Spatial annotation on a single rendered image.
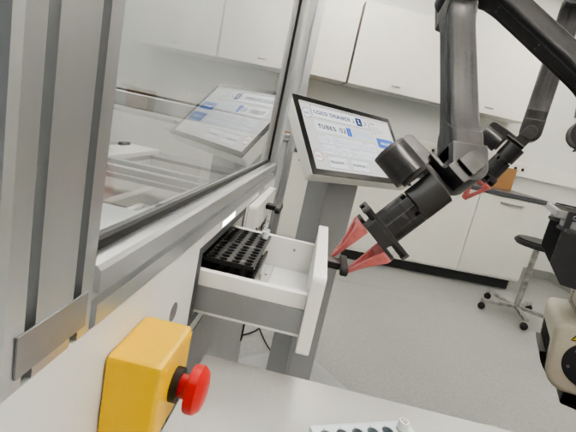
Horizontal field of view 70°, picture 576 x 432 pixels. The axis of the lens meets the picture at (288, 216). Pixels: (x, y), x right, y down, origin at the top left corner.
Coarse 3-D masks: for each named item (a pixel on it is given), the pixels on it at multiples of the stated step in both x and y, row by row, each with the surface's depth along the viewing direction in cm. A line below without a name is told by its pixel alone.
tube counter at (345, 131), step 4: (340, 128) 150; (344, 128) 152; (348, 128) 153; (340, 132) 149; (344, 132) 151; (348, 132) 152; (352, 132) 154; (356, 132) 155; (360, 132) 157; (364, 132) 159; (368, 132) 160; (348, 136) 151; (352, 136) 153; (356, 136) 154; (360, 136) 156; (364, 136) 157; (368, 136) 159; (372, 136) 161; (364, 140) 157; (368, 140) 158; (372, 140) 160
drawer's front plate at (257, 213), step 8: (264, 192) 100; (272, 192) 103; (256, 200) 89; (264, 200) 91; (272, 200) 107; (256, 208) 82; (264, 208) 94; (248, 216) 83; (256, 216) 84; (264, 216) 98; (248, 224) 83; (256, 224) 87
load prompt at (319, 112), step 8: (312, 112) 144; (320, 112) 147; (328, 112) 150; (336, 112) 153; (328, 120) 148; (336, 120) 151; (344, 120) 154; (352, 120) 157; (360, 120) 160; (368, 128) 161
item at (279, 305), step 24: (288, 240) 77; (264, 264) 78; (288, 264) 78; (216, 288) 55; (240, 288) 54; (264, 288) 54; (288, 288) 54; (216, 312) 55; (240, 312) 55; (264, 312) 54; (288, 312) 54
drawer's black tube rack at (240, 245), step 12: (228, 240) 68; (240, 240) 69; (252, 240) 70; (204, 252) 59; (216, 252) 60; (228, 252) 62; (240, 252) 63; (204, 264) 63; (216, 264) 64; (228, 264) 58; (240, 264) 58; (252, 276) 62
